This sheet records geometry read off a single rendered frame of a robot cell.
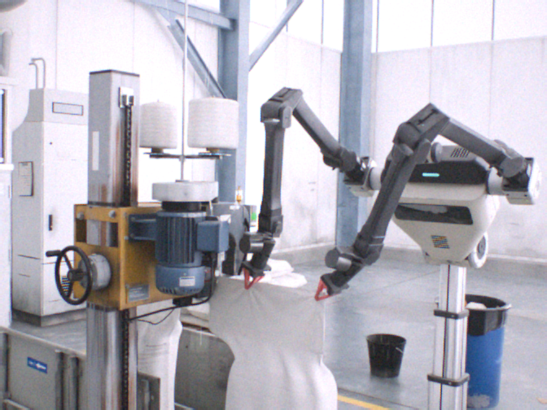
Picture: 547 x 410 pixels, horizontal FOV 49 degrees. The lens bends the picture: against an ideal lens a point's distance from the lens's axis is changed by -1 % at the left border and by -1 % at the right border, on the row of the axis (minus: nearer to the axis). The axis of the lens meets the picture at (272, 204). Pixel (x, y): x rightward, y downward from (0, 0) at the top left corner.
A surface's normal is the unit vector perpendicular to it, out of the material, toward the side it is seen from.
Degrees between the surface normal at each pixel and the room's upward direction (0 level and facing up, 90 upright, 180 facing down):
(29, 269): 90
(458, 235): 130
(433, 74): 90
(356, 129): 90
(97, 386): 90
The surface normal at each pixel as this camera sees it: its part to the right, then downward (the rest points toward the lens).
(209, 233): -0.22, 0.04
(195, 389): -0.60, 0.03
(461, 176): -0.50, 0.66
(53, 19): 0.80, 0.05
